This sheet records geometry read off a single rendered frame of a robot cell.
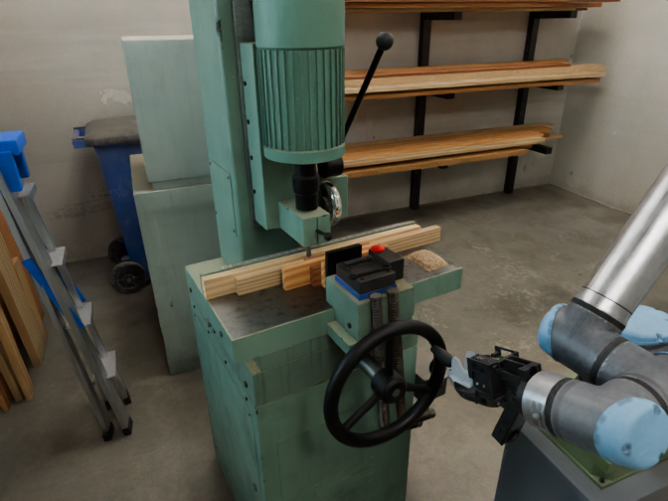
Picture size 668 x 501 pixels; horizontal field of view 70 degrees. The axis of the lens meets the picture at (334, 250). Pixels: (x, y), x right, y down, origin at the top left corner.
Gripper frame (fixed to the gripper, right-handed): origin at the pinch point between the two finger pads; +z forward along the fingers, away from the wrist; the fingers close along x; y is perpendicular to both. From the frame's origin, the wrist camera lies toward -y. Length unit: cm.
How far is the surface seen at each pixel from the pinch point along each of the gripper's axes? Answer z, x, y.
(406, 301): 10.0, 1.5, 14.1
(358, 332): 11.3, 13.1, 10.7
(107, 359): 136, 60, -11
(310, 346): 22.6, 19.4, 7.2
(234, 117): 40, 20, 60
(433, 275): 20.3, -14.6, 14.7
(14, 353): 162, 93, -4
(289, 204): 34, 13, 38
